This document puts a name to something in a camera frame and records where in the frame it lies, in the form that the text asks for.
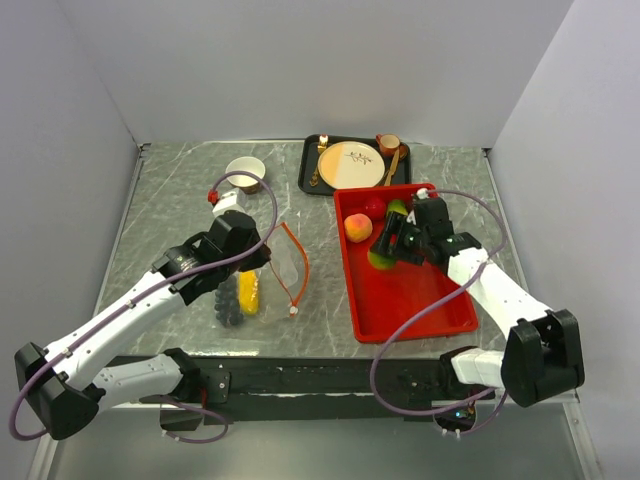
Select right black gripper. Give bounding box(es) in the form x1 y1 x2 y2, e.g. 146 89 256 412
370 211 429 267

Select green yellow orange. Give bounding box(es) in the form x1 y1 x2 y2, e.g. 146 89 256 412
367 251 397 271

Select peach fruit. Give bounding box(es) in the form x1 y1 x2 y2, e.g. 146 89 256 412
343 213 373 243

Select clear zip top bag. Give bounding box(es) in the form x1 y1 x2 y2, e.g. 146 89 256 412
240 222 310 326

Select dark grape bunch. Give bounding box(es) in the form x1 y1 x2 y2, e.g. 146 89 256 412
214 276 244 328

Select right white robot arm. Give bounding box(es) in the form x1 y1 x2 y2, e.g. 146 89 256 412
370 190 585 407

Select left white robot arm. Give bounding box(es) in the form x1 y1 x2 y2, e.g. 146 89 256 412
14 210 270 440

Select red wrinkled fruit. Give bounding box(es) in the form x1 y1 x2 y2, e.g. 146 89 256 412
363 197 387 222

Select green orange mango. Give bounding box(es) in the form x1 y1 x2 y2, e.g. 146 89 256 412
387 199 408 215

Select white brown bowl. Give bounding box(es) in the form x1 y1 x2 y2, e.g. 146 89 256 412
225 156 266 194

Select red plastic bin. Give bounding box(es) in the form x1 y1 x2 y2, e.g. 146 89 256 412
333 183 457 343

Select black serving tray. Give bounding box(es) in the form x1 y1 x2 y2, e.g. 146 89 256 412
298 134 412 197

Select orange white plate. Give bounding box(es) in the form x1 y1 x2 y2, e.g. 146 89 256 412
318 141 385 190

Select gold spoon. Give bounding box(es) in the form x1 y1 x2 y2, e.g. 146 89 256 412
393 143 409 170

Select small brown cup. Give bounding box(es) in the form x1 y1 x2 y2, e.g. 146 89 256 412
376 133 401 157

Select gold fork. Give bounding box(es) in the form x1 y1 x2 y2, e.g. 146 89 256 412
309 135 329 188

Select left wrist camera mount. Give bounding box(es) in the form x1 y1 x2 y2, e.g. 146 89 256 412
207 188 246 217

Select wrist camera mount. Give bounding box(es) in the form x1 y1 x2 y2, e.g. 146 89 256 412
207 188 246 217
415 188 430 200

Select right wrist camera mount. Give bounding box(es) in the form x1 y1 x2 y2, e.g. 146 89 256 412
415 188 430 200

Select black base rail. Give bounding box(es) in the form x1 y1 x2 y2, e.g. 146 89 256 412
170 357 483 423

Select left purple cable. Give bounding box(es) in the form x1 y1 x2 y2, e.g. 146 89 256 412
8 169 279 445

